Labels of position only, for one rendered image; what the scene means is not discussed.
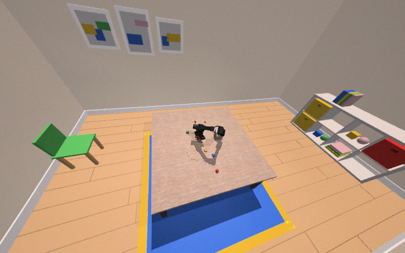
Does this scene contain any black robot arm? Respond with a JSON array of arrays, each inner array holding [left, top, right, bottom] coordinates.
[[193, 124, 225, 136]]

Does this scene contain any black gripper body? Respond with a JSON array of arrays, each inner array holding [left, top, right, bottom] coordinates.
[[199, 131, 205, 140]]

